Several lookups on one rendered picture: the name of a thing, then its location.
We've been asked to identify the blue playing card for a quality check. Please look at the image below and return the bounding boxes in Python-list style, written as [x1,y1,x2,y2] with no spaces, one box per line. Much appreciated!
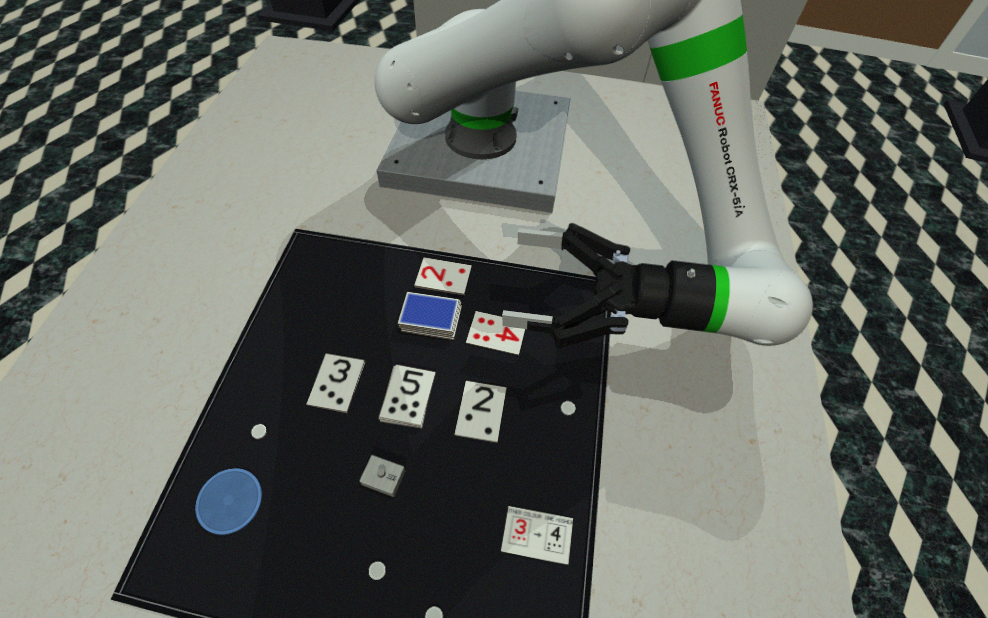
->
[398,292,459,332]

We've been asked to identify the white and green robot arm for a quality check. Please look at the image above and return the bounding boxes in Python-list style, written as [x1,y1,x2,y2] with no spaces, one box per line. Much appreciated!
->
[375,0,813,346]

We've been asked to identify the black card cloth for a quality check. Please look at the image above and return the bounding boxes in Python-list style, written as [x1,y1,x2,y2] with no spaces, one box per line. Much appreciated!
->
[111,229,610,618]
[124,234,603,618]

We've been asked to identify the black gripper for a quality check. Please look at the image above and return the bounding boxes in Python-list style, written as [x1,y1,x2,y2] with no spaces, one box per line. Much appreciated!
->
[502,223,667,348]

